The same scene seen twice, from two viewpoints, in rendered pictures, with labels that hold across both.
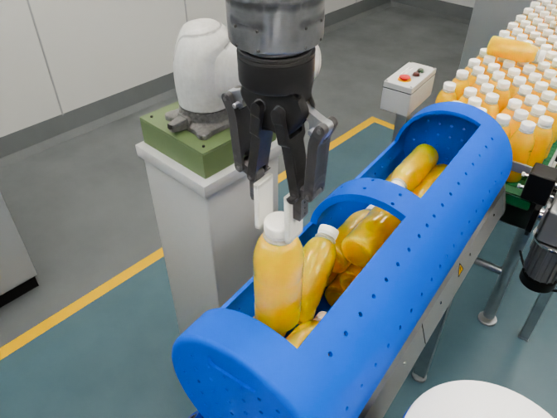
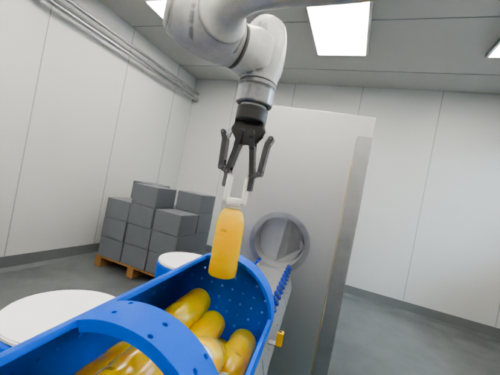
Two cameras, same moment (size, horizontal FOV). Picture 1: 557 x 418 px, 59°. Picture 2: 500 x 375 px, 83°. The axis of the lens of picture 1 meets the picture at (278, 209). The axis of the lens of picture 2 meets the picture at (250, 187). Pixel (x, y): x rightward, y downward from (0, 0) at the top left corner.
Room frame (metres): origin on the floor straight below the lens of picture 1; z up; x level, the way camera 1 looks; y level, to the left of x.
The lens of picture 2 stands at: (1.10, -0.23, 1.42)
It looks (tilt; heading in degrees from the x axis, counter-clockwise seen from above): 0 degrees down; 158
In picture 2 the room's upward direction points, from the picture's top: 11 degrees clockwise
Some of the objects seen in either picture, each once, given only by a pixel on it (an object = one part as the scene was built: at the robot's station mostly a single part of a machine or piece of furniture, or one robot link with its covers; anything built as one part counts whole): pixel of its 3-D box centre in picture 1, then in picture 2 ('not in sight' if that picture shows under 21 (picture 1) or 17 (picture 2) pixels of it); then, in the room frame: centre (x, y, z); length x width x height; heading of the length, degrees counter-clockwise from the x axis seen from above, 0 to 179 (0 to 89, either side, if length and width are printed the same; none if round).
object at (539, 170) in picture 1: (538, 185); not in sight; (1.13, -0.74, 0.95); 0.10 x 0.07 x 0.10; 54
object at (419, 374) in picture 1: (434, 328); not in sight; (1.11, -0.57, 0.31); 0.06 x 0.06 x 0.63; 54
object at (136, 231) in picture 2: not in sight; (158, 229); (-2.99, 0.20, 0.59); 1.20 x 0.80 x 1.19; 47
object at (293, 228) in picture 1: (293, 215); (228, 187); (0.45, -0.02, 1.41); 0.03 x 0.01 x 0.07; 144
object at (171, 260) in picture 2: not in sight; (190, 262); (-0.17, 0.07, 1.03); 0.28 x 0.28 x 0.01
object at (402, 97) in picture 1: (408, 87); not in sight; (1.55, -0.44, 1.05); 0.20 x 0.10 x 0.10; 144
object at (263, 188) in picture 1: (263, 201); (245, 191); (0.47, 0.02, 1.41); 0.03 x 0.01 x 0.07; 144
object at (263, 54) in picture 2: not in sight; (260, 50); (0.46, -0.01, 1.75); 0.13 x 0.11 x 0.16; 101
